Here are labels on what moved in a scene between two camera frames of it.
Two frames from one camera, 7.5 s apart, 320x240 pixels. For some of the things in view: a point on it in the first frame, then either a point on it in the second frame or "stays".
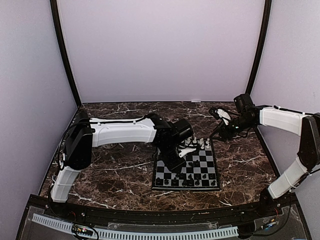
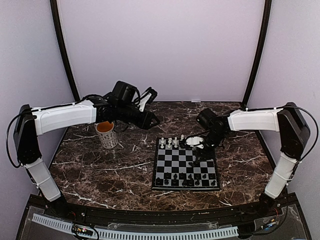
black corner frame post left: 55,16 stays
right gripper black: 222,129 to 207,155
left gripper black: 173,167 to 144,123
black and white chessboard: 200,173 stays
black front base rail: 289,220 stays
